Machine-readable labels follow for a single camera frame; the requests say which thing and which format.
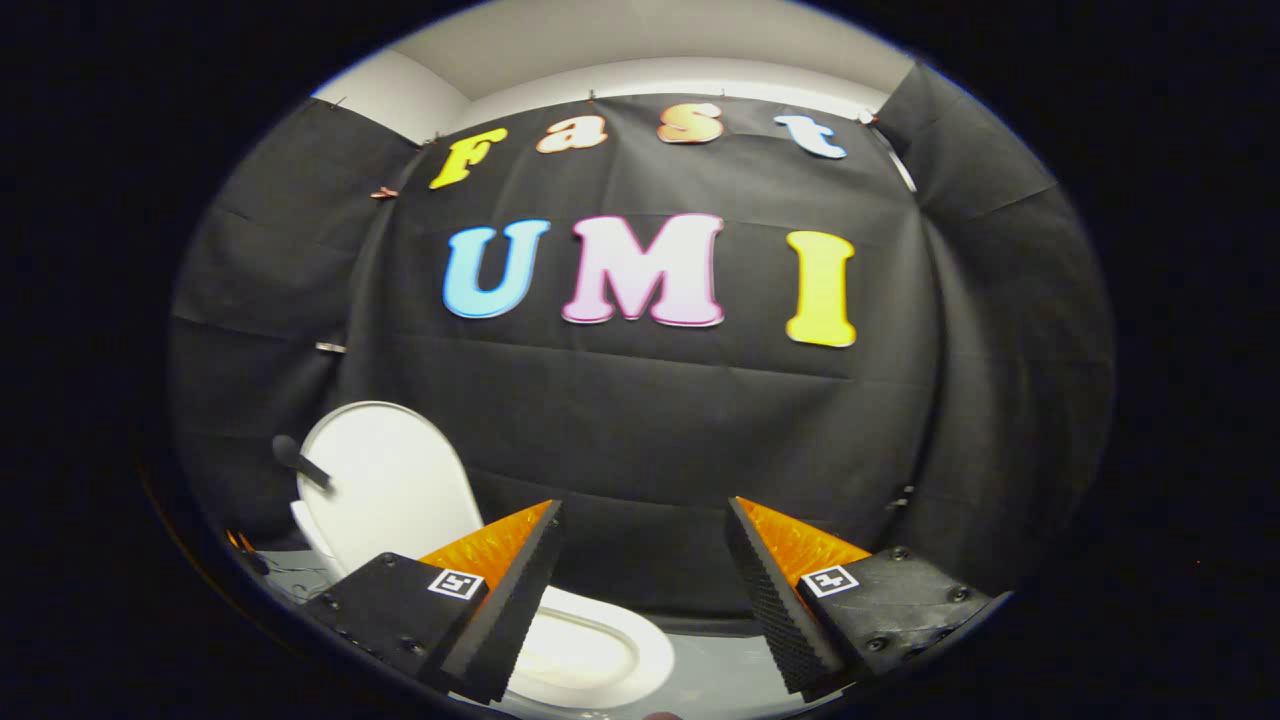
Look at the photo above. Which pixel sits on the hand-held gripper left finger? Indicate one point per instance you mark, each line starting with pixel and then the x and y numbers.
pixel 515 615

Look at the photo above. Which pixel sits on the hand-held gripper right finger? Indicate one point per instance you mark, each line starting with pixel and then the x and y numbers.
pixel 770 605

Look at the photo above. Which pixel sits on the white toilet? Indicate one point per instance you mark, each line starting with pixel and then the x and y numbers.
pixel 580 655

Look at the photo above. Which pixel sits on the black backdrop cloth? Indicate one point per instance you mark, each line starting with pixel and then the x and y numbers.
pixel 620 420

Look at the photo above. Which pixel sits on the black orange device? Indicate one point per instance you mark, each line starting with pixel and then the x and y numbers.
pixel 242 543

